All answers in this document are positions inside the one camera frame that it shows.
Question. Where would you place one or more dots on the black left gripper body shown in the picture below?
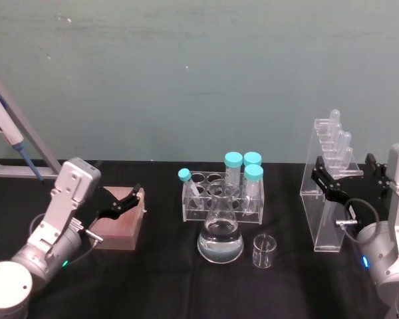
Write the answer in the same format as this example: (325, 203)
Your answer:
(98, 204)

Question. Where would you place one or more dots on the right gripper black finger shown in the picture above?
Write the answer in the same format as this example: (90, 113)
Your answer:
(326, 179)
(380, 176)

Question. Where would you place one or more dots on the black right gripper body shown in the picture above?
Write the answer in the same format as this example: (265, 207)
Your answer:
(369, 206)

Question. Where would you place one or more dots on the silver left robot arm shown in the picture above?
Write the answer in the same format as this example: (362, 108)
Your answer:
(68, 186)

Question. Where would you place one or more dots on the clear plastic test tube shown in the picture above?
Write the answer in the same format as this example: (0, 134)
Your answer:
(345, 141)
(338, 131)
(334, 114)
(348, 156)

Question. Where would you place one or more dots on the brown pipette tip box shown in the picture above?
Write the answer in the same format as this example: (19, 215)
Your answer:
(119, 232)

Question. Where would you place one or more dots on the clear acrylic stepped stand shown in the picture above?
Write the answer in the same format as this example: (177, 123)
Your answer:
(322, 226)

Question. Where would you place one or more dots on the small teal-capped tube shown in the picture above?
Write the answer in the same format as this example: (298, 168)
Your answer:
(184, 175)

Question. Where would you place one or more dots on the grey metal pipette stand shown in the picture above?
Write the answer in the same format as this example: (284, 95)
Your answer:
(36, 139)

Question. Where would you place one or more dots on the clear acrylic tube rack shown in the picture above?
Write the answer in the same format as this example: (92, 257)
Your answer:
(193, 212)

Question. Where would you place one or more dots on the large teal-capped tube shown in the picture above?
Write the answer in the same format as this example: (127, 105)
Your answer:
(252, 157)
(253, 172)
(233, 159)

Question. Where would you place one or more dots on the small glass beaker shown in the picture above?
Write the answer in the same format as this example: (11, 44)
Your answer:
(264, 252)

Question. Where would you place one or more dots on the glass conical flask with liquid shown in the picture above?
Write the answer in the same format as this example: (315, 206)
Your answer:
(220, 242)

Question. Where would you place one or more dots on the white and blue pipette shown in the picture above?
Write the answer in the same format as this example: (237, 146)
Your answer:
(3, 123)

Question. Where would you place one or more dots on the black table cloth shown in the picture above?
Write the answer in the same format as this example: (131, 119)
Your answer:
(173, 292)

